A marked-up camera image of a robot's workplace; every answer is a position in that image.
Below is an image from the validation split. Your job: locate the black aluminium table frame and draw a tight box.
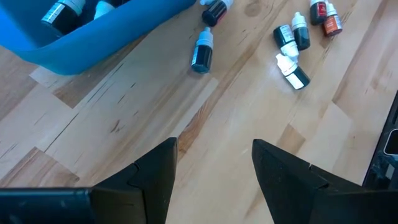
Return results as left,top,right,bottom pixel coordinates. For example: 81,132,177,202
362,90,398,191

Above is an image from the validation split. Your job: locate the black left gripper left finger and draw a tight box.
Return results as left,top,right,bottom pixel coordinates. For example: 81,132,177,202
0,137,178,224

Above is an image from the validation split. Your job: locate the blue plastic bin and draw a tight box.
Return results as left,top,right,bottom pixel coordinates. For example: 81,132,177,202
0,0,197,76

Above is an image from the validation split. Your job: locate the small red food coloring bottle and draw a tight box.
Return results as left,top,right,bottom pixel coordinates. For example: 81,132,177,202
309,0,328,26

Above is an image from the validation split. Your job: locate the small dark green food coloring bottle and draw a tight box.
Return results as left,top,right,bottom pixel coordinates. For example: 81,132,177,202
290,11,312,52

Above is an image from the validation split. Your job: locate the small dark blue food coloring bottle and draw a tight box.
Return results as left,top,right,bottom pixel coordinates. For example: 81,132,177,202
190,26,215,75

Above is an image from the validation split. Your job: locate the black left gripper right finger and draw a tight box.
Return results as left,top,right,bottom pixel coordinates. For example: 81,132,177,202
251,138,398,224

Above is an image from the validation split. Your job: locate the small orange food coloring bottle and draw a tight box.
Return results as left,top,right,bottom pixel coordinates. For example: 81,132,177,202
321,2,343,38

